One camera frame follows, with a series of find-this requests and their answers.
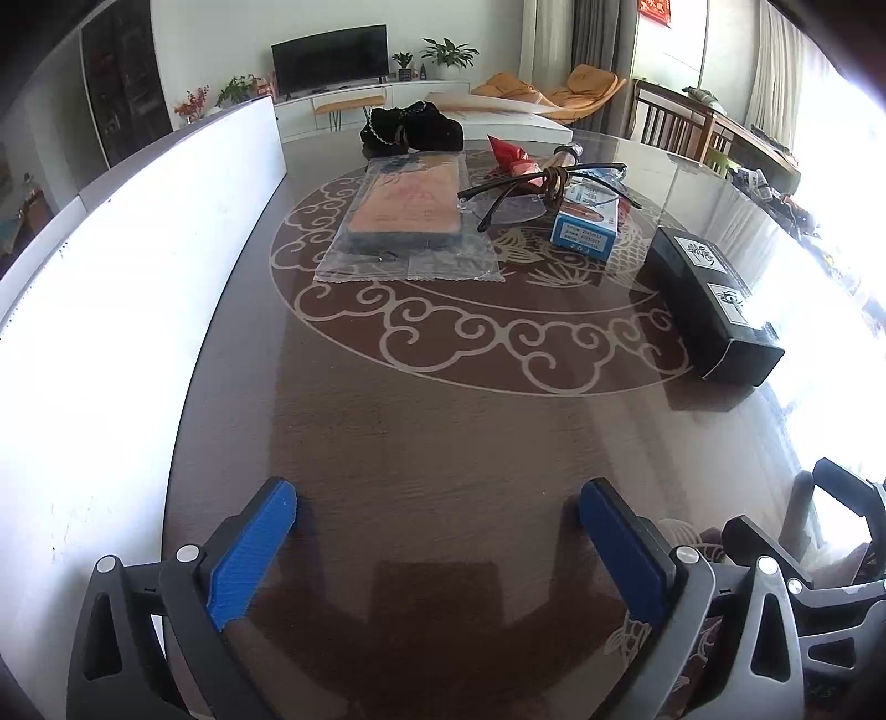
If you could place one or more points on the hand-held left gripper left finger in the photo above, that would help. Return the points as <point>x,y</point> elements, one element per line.
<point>253,554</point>

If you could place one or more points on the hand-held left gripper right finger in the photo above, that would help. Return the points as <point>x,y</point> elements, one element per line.
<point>623,554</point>

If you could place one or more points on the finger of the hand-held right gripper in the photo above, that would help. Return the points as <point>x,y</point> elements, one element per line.
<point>855,495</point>
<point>751,540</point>

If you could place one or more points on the red foil packet bundle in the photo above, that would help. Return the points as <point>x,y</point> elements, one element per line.
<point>512,156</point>

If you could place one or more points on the black fuzzy cloth white trim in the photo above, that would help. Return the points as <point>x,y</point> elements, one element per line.
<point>384,131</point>

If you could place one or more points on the black rectangular box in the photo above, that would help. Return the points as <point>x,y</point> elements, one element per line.
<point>706,298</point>

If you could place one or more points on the pile of assorted clutter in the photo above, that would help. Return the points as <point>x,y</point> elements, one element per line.
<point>782,201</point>

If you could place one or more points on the blue and white carton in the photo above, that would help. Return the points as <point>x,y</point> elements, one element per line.
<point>588,221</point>

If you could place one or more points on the green plastic stool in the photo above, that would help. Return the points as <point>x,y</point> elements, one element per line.
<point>720,163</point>

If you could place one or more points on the wooden side table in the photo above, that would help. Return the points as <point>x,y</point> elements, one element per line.
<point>754,142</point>

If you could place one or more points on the phone case in plastic bag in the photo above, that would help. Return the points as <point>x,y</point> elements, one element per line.
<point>408,208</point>

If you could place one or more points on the dark wooden chair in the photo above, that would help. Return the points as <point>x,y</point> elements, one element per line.
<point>668,118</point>

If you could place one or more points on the white sheer curtain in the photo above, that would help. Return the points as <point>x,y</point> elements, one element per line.
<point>782,62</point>

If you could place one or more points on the white tv cabinet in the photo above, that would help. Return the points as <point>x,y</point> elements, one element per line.
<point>297,114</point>

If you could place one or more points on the flat white box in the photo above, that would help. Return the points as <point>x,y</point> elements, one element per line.
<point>512,124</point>

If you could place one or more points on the red flower arrangement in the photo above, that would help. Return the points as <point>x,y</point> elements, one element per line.
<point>192,104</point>

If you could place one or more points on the wooden bench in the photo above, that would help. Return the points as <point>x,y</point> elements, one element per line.
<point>346,102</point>

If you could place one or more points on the leafy green houseplant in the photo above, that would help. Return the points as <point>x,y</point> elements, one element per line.
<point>235,90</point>

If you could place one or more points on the orange lounge chair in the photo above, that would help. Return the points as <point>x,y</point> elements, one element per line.
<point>592,86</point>

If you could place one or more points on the long beige flat board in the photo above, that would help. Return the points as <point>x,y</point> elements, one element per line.
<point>484,104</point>

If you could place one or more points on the orange footstool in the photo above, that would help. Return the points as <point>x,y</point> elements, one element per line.
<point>509,88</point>

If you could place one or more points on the dark display cabinet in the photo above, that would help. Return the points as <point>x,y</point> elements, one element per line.
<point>128,83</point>

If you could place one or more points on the black television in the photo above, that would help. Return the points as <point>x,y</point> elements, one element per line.
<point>331,59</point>

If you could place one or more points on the small potted green plant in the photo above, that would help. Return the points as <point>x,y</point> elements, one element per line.
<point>403,64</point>

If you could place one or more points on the beige and grey curtain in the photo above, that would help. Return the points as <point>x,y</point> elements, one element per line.
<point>574,34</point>

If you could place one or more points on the large potted green plant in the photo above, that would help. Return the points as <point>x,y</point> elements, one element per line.
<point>450,54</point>

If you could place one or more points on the black frame glasses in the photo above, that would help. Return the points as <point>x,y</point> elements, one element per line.
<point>512,187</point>

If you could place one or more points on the red wall decoration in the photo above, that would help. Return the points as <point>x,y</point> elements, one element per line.
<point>654,10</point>

